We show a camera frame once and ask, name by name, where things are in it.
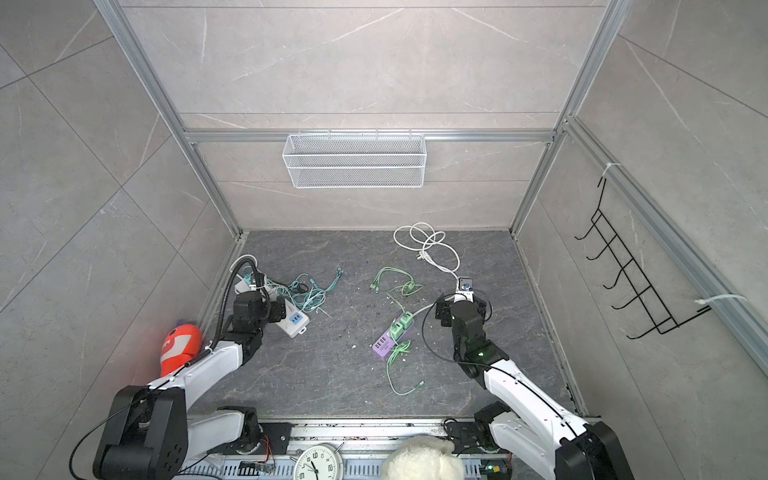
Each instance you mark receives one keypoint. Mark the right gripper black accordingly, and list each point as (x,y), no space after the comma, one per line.
(446,310)

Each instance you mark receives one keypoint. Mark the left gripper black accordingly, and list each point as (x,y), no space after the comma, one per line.
(277,310)

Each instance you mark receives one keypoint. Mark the white multicolour power strip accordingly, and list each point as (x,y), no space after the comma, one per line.
(288,317)

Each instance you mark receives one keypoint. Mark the green charger plug with cable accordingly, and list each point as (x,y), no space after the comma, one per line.
(406,289)

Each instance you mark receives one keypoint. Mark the purple small power strip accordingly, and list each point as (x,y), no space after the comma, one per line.
(382,346)

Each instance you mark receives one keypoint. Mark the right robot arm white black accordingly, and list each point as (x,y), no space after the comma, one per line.
(525,421)

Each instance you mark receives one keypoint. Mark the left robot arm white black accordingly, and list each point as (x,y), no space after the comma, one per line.
(148,435)

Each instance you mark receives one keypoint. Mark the red toy vacuum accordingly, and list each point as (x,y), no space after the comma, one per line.
(181,345)

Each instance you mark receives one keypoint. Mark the white plush toy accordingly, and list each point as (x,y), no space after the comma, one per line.
(423,458)

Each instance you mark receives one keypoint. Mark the white analog clock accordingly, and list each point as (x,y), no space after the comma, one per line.
(319,462)

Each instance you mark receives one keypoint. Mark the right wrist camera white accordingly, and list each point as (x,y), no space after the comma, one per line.
(464,290)

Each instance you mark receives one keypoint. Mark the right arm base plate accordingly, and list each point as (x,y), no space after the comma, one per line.
(469,437)

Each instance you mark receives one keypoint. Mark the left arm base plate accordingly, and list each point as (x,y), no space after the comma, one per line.
(277,435)

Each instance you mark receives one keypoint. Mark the aluminium front rail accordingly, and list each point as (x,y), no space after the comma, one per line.
(363,444)

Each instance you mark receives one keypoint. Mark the white wire mesh basket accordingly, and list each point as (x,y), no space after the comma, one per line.
(349,161)

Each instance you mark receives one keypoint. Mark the black wire hook rack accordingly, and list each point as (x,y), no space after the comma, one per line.
(632,274)

